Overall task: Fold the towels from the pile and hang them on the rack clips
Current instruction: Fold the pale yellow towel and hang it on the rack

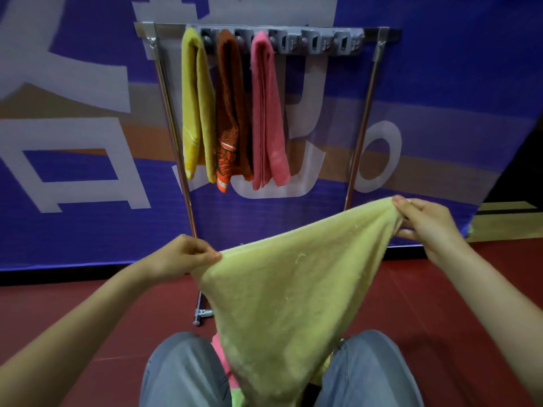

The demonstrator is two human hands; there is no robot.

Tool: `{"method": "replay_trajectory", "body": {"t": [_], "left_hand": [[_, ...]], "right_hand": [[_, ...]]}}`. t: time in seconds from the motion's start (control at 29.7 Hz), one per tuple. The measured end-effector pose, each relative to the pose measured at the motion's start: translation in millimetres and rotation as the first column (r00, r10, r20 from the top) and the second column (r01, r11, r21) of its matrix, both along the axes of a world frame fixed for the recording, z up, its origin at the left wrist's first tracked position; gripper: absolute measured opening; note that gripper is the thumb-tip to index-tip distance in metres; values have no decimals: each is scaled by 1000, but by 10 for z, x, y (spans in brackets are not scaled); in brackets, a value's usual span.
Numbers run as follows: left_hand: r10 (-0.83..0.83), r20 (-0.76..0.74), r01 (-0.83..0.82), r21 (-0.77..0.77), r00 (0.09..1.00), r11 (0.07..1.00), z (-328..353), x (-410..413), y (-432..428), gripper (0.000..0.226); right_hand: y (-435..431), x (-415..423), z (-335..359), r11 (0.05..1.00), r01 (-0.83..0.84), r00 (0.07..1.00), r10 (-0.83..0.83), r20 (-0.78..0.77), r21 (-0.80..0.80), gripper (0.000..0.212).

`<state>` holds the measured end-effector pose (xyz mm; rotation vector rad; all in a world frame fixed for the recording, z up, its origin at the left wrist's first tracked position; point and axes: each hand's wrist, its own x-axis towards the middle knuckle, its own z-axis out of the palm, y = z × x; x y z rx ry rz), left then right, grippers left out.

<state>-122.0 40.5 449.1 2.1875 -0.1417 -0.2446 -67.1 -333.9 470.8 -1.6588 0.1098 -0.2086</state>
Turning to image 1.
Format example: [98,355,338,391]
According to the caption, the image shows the person's right hand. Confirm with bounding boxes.
[391,195,469,269]

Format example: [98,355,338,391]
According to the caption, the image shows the person's grey trousers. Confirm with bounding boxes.
[139,329,425,407]

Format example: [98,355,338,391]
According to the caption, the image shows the orange brown patterned towel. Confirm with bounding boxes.
[215,29,255,194]

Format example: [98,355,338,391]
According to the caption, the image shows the person's left hand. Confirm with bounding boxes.
[142,234,223,285]

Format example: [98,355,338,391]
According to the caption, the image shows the metal towel rack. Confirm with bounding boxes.
[135,21,403,327]

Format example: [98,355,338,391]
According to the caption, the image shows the person's left forearm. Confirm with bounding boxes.
[0,262,170,407]

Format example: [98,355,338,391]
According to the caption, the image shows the person's right forearm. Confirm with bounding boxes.
[432,241,543,403]

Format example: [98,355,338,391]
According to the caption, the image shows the blue printed banner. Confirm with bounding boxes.
[0,0,543,272]

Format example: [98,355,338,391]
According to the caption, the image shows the yellow patterned towel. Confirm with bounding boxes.
[181,28,218,184]

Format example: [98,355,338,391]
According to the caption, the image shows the grey plastic hook rail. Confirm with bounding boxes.
[186,25,366,56]

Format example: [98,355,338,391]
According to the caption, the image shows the pink towel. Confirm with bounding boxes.
[211,332,242,395]
[249,31,292,192]

